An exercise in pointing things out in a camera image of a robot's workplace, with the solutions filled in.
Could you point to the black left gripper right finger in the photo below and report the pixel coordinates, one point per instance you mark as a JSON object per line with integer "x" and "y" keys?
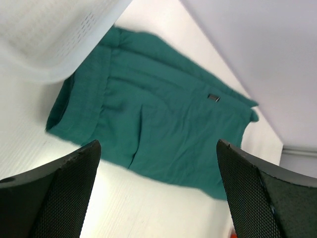
{"x": 266, "y": 200}

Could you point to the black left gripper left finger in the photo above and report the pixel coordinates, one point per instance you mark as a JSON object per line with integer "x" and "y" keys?
{"x": 51, "y": 200}

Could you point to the teal green shorts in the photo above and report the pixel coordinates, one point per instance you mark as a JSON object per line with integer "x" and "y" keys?
{"x": 154, "y": 111}

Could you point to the orange shorts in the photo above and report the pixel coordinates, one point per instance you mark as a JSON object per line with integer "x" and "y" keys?
{"x": 233, "y": 233}

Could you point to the white plastic laundry basket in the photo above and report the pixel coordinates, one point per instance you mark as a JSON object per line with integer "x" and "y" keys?
{"x": 46, "y": 40}

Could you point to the right corner aluminium post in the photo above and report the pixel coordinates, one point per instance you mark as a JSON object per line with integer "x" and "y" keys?
{"x": 299, "y": 151}

